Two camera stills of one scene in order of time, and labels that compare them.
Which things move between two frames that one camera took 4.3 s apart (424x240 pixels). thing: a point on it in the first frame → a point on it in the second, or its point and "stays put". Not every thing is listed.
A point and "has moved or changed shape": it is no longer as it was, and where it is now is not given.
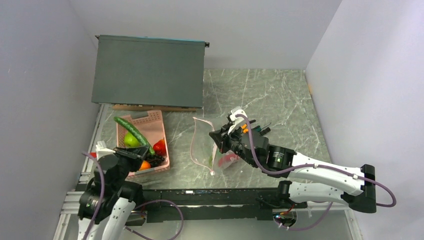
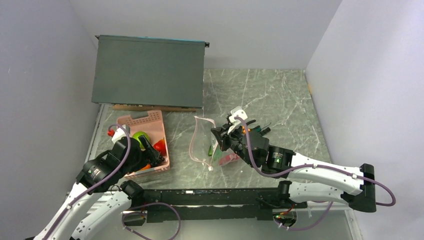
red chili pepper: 232,156 stays put
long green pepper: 137,135 → 210,153
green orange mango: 145,165 stays put
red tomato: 160,147 stays put
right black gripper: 222,137 stays put
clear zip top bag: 203,149 has moved or changed shape
